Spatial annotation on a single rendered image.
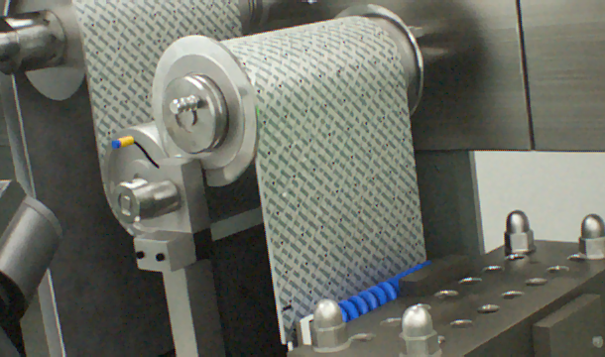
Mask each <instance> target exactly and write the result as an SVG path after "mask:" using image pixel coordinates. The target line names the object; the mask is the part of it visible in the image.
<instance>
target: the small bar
mask: <svg viewBox="0 0 605 357"><path fill-rule="evenodd" d="M469 272H470V268H469V258H468V255H457V254H448V255H446V256H444V257H442V258H440V260H438V261H436V262H434V263H432V264H430V265H428V266H425V267H423V268H421V269H419V270H417V271H415V272H413V273H411V274H409V275H407V276H405V277H402V278H399V279H398V287H399V295H400V296H406V297H414V298H419V297H421V296H423V295H424V294H426V293H428V292H430V291H432V290H434V289H436V288H438V287H440V286H442V285H444V284H446V283H448V282H450V281H452V280H454V279H456V278H459V277H461V276H463V275H465V274H467V273H469Z"/></svg>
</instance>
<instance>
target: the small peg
mask: <svg viewBox="0 0 605 357"><path fill-rule="evenodd" d="M199 105H200V102H199V99H198V97H197V96H196V95H190V96H186V97H182V98H178V99H173V100H172V101H171V104H170V107H171V110H172V111H173V113H175V114H179V113H183V112H186V111H190V110H194V109H197V108H198V107H199Z"/></svg>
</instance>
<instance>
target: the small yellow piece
mask: <svg viewBox="0 0 605 357"><path fill-rule="evenodd" d="M133 144H135V145H136V146H137V147H138V148H139V149H140V150H141V151H142V152H143V153H144V155H145V156H146V158H147V159H148V160H149V162H150V163H151V165H152V166H154V167H156V168H157V169H160V167H159V165H158V163H156V162H154V161H153V160H152V159H151V157H150V156H149V154H148V153H147V152H146V150H145V149H144V148H143V147H142V146H141V145H140V144H139V143H138V142H136V141H135V140H134V139H133V138H132V137H131V136H129V137H125V138H121V139H118V140H114V141H112V147H113V148H114V149H117V148H123V147H126V146H130V145H133Z"/></svg>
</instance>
